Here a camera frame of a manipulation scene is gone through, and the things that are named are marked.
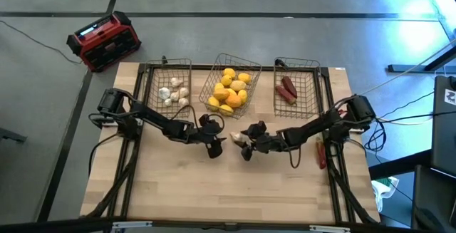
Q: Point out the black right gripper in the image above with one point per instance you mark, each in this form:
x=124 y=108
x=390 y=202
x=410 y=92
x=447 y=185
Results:
x=265 y=140

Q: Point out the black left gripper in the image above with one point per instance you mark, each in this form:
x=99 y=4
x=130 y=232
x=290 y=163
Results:
x=208 y=131

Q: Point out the orange yellow fruit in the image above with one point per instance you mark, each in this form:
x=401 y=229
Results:
x=221 y=94

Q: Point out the small white garlic bulb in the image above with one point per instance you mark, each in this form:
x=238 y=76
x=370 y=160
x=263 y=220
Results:
x=167 y=102

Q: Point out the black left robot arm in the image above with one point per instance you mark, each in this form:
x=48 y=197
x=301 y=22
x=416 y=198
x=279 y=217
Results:
x=156 y=119

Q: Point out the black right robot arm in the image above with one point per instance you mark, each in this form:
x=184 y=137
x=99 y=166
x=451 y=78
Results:
x=320 y=124

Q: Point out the white green cloth bundle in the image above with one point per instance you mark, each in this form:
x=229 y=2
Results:
x=383 y=190

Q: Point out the red black jobsite radio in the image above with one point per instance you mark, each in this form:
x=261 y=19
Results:
x=103 y=40

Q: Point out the black desk leg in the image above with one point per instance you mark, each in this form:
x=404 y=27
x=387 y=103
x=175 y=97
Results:
x=409 y=68

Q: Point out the black rig crossbar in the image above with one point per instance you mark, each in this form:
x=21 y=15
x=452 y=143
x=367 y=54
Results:
x=53 y=226

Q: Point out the black desk unit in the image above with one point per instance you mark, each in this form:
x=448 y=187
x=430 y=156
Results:
x=443 y=137

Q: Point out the grey furniture foot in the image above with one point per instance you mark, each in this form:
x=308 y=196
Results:
x=12 y=135

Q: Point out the white printed label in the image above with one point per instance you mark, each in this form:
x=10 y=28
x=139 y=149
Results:
x=450 y=97

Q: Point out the black aluminium table frame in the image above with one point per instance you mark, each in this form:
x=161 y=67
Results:
x=199 y=66

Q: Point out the silver crossbar bracket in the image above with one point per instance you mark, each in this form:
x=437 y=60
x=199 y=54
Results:
x=329 y=229
x=132 y=225

